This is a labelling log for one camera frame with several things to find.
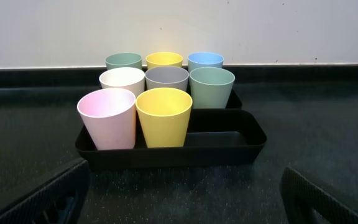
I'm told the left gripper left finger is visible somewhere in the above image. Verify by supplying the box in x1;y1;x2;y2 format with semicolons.
0;157;91;224

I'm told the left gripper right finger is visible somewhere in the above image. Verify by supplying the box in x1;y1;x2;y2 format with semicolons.
280;166;358;224

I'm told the yellow cup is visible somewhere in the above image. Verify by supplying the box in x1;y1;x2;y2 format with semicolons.
145;52;183;70
135;87;193;149

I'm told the pink cup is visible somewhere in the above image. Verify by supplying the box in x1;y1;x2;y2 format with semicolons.
76;87;137;151

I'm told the white cup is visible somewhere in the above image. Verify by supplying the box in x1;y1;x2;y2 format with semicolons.
98;67;146;99

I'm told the green cup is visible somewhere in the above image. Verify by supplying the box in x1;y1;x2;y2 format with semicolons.
189;67;236;110
104;52;143;71

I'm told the grey cup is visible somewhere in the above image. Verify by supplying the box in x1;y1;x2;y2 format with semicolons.
144;65;190;93

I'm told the blue cup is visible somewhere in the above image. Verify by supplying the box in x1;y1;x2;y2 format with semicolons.
187;52;224;72

